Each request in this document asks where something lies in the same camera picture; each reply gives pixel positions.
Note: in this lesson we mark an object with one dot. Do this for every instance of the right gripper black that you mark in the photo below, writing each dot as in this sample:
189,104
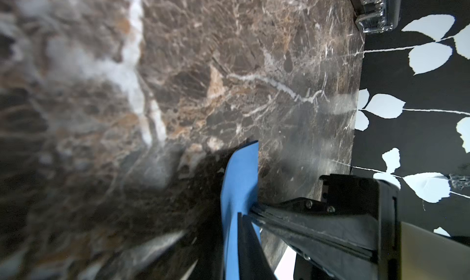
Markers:
353,234

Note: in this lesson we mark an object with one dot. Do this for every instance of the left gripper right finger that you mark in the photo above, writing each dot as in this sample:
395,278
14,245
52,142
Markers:
252,262

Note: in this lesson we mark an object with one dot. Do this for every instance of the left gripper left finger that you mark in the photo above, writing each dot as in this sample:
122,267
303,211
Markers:
209,264

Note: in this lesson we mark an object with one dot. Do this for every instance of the blue square paper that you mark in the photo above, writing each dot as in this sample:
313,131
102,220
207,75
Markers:
239,193

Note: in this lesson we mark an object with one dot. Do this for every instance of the white square paper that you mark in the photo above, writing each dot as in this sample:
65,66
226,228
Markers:
285,268

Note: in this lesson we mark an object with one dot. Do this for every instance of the black case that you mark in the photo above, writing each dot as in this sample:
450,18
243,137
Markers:
376,16

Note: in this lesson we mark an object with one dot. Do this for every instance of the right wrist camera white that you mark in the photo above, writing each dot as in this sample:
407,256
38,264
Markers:
426,255

